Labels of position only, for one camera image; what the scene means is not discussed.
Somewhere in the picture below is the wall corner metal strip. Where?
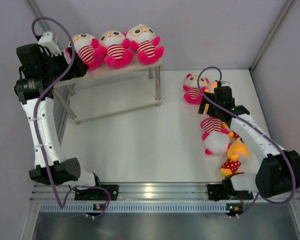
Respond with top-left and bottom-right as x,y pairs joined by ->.
249,0 -> 296,75
25,0 -> 53,36

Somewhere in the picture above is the aluminium rail base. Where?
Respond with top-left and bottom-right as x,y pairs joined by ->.
30,182 -> 290,202

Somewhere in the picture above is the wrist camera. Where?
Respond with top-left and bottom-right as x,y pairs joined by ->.
221,80 -> 232,88
38,31 -> 62,56

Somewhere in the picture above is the orange plush middle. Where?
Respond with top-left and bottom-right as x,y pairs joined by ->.
221,121 -> 240,139

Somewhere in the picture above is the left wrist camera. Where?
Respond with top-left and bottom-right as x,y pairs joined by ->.
38,31 -> 62,56

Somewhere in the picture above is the pink panda plush with glasses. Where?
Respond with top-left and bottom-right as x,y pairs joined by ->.
125,24 -> 165,65

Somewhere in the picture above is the pink panda plush face down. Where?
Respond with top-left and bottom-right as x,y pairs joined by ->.
72,33 -> 105,70

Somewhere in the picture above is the white two-tier shelf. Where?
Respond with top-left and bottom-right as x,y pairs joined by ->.
54,59 -> 163,125

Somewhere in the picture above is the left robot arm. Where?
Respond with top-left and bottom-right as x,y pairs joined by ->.
14,43 -> 103,200

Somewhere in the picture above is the orange plush top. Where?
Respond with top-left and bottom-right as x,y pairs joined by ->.
204,81 -> 218,93

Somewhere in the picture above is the wall corner metal strip left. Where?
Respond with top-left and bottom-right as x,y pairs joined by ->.
25,0 -> 53,36

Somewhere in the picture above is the black mount plate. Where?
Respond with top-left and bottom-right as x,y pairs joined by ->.
74,184 -> 119,201
207,184 -> 229,202

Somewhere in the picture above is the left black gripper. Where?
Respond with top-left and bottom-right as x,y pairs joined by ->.
41,47 -> 89,82

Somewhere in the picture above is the wall corner metal strip right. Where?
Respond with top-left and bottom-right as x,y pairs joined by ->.
249,0 -> 296,75

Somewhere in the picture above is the grey slotted cable duct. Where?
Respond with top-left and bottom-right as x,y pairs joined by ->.
40,202 -> 234,214

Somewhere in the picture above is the pink panda plush top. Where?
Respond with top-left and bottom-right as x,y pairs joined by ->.
182,73 -> 210,105

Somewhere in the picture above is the left black mount plate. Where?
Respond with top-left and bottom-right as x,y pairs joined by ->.
74,184 -> 119,201

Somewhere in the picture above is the orange plush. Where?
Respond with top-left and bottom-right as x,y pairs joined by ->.
221,121 -> 240,139
219,137 -> 249,177
204,81 -> 218,93

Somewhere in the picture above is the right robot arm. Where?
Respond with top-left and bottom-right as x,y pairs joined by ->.
198,85 -> 300,199

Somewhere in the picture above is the orange plush bottom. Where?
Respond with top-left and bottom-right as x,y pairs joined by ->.
219,137 -> 249,177

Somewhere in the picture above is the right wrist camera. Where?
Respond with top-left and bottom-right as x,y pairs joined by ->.
221,80 -> 232,88

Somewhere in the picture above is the right black mount plate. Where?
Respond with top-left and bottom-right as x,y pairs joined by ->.
207,184 -> 229,202

